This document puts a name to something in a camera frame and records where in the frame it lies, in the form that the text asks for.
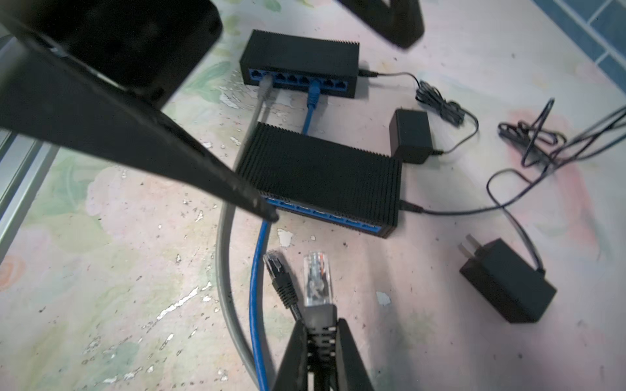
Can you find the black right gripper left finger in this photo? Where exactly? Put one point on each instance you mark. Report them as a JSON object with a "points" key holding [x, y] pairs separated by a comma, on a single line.
{"points": [[293, 372]]}

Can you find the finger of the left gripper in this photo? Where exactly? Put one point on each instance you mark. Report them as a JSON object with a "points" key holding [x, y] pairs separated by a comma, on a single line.
{"points": [[400, 22], [47, 97]]}

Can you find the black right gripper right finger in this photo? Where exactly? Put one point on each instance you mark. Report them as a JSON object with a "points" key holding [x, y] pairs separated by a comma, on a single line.
{"points": [[351, 371]]}

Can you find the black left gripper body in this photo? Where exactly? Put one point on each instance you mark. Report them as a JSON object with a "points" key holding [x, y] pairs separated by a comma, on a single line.
{"points": [[147, 48]]}

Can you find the black network switch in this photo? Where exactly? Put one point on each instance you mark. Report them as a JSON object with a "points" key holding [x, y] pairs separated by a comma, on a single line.
{"points": [[327, 181], [295, 62]]}

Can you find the black power adapter left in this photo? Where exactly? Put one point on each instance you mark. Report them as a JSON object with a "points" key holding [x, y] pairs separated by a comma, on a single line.
{"points": [[410, 136]]}

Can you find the black power adapter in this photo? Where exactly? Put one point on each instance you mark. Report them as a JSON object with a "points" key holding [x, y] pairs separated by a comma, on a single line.
{"points": [[518, 292], [410, 136]]}

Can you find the black power adapter right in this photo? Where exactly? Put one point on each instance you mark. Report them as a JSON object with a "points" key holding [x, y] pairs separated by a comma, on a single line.
{"points": [[518, 292]]}

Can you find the aluminium front rail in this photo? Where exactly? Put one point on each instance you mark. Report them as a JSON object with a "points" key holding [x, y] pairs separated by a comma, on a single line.
{"points": [[25, 162]]}

